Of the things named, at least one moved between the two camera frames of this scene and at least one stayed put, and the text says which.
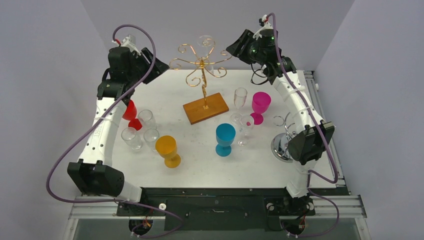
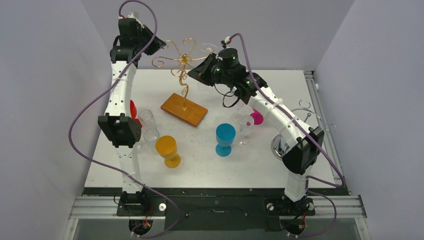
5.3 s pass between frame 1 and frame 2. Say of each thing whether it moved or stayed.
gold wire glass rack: moved
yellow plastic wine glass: stayed
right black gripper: moved
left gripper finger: moved
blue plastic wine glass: stayed
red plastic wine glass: stayed
